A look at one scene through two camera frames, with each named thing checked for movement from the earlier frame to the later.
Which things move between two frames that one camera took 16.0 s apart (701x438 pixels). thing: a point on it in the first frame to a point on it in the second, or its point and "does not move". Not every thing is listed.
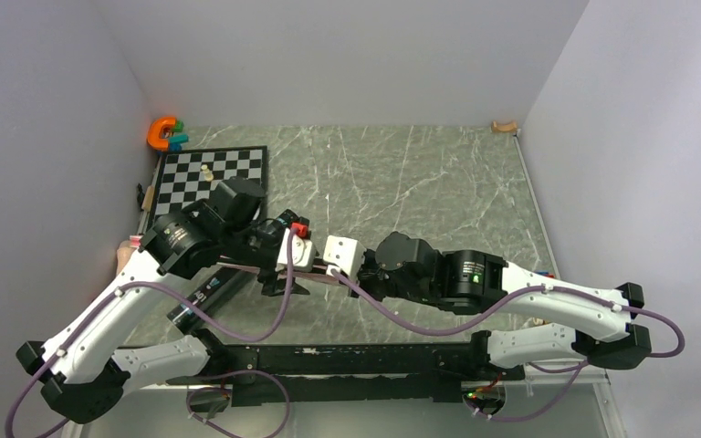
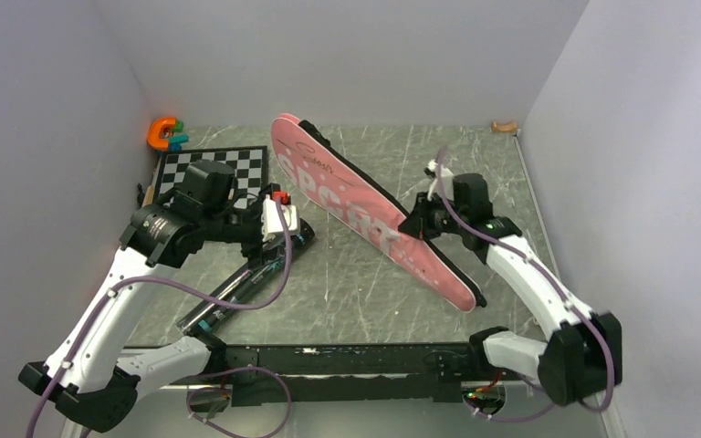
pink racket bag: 136,242 to 355,199
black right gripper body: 375,281 to 434,217
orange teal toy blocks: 167,133 does not move
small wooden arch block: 508,128 does not move
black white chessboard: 186,176 does not move
